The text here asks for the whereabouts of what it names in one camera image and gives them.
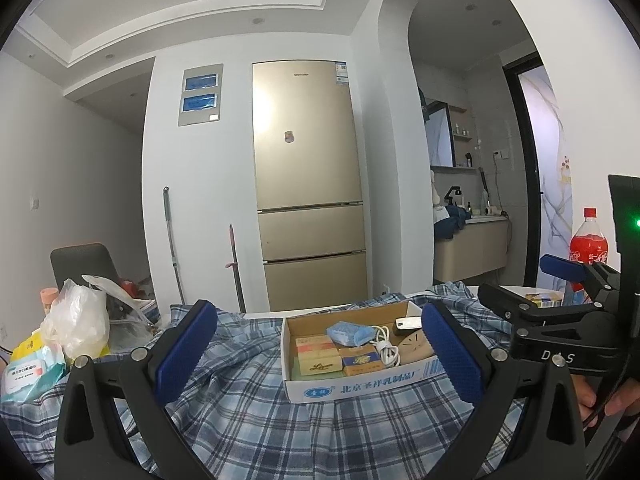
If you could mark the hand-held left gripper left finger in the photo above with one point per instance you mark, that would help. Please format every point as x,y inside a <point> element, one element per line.
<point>187,340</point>

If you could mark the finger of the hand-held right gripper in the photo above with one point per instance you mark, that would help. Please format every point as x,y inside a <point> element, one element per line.
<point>520,312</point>
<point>560,266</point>

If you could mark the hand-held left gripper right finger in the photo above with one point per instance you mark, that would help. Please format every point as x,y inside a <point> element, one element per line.
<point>447,342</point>

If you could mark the round wooden disc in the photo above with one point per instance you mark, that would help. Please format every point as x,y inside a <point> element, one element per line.
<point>412,347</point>

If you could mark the white and black small device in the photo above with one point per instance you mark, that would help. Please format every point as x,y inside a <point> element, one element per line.
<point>406,325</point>

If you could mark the blue and tan cigarette pack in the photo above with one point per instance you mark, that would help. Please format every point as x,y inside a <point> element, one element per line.
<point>360,361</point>

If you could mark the blue face mask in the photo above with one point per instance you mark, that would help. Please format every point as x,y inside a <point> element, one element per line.
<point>350,334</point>

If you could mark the white cardboard box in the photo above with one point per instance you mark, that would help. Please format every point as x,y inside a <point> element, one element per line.
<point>350,387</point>

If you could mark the red and tan cigarette pack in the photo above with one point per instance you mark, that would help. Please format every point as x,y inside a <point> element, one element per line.
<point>317,355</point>

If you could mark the person's right hand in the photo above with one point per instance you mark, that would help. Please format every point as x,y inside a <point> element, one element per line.
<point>625,400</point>

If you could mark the small yellow box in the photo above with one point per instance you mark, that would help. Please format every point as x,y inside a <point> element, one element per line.
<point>544,300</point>

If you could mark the red soda bottle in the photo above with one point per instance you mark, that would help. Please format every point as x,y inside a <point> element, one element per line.
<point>589,247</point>

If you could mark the beige vanity cabinet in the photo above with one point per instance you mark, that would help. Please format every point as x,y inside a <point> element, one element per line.
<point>470,250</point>

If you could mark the translucent plastic bag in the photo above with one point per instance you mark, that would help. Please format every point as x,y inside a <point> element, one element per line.
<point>115,295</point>

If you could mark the blue plaid cloth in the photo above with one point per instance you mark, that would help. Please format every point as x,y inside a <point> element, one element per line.
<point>250,420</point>

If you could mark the floral glass door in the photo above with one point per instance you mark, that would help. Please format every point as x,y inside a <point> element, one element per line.
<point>547,160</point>

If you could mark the dark blue cloth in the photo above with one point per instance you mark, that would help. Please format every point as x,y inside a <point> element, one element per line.
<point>450,222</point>

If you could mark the white plastic bag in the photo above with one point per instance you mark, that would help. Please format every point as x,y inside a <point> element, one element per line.
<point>75,320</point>

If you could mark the grey chair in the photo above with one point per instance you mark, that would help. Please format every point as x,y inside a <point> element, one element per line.
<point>82,265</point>

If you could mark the black faucet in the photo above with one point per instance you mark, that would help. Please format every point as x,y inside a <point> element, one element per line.
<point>452,194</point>

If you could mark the pink cup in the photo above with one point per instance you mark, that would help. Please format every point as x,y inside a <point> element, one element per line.
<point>49,300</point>

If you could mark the wet wipes pack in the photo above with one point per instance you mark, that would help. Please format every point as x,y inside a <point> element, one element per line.
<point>32,370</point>

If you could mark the bathroom mirror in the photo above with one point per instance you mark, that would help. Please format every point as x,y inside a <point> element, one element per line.
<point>440,135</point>

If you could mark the gold refrigerator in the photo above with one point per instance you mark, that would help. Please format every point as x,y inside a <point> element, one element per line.
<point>307,185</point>

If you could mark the wall shelf with bottles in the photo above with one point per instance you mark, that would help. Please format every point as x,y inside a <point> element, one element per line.
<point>462,125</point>

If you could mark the grey wall panel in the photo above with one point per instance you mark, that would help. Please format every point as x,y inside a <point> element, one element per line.
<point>201,95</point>

